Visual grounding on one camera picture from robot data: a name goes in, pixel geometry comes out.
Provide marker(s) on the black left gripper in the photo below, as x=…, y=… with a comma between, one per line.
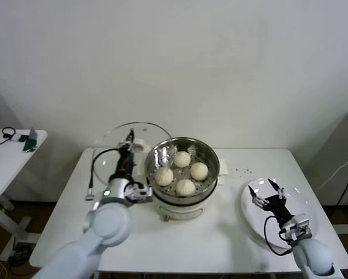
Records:
x=124, y=165

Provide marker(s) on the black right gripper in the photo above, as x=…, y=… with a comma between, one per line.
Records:
x=277, y=207

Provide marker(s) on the round glass pot lid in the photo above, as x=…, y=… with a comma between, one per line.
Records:
x=145, y=129

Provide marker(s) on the white steamed baozi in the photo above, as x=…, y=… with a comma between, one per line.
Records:
x=185, y=187
x=199, y=171
x=164, y=176
x=182, y=159

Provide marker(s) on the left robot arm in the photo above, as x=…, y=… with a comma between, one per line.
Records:
x=110, y=223

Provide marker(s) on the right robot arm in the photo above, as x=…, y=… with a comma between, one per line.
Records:
x=313, y=255

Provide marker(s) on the perforated steel steamer basket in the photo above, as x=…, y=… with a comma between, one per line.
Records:
x=159, y=154

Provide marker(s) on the dark crumb cluster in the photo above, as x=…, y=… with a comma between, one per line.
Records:
x=245, y=171

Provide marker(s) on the white oval plate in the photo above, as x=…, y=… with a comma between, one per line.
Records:
x=305, y=203

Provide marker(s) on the white electric cooking pot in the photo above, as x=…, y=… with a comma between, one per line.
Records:
x=179, y=207

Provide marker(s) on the green gadget with grey card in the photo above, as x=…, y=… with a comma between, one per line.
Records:
x=29, y=144

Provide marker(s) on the small black device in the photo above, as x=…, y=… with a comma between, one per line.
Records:
x=23, y=138

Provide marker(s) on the white side table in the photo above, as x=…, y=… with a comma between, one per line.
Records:
x=11, y=168

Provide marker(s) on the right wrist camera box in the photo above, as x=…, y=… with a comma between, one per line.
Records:
x=300, y=222

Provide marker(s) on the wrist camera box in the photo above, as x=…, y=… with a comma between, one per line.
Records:
x=300, y=222
x=140, y=193

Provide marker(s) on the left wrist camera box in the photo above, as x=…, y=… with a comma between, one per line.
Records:
x=140, y=193

